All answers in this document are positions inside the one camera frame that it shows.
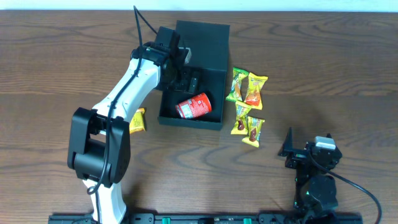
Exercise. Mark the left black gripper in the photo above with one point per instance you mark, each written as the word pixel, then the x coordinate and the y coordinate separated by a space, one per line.
pixel 185 85

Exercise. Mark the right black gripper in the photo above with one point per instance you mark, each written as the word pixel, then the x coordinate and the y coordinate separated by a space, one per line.
pixel 295 158

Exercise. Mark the red chips can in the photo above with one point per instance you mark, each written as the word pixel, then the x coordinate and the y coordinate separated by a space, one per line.
pixel 194 107

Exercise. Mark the dark green box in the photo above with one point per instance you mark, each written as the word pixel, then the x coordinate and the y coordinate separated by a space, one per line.
pixel 209 44

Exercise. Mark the small yellow snack packet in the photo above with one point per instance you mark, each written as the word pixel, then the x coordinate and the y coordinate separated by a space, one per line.
pixel 137 123

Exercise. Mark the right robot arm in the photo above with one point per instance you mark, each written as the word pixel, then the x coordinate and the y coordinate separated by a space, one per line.
pixel 315 190

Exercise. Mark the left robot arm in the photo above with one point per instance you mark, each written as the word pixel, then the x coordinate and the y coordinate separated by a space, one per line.
pixel 99 145

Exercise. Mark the yellow brown snack packet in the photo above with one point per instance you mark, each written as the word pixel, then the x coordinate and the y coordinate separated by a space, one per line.
pixel 254 131

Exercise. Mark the green yellow snack packet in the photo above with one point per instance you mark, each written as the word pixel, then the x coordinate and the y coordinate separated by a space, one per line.
pixel 238 76

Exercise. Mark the yellow chocolate snack packet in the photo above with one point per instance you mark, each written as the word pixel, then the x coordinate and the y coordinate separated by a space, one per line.
pixel 241 124

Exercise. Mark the yellow orange snack packet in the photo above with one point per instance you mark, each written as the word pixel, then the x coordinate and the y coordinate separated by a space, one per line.
pixel 253 94

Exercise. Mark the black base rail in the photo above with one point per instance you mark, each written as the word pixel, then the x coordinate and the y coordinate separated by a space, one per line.
pixel 262 218

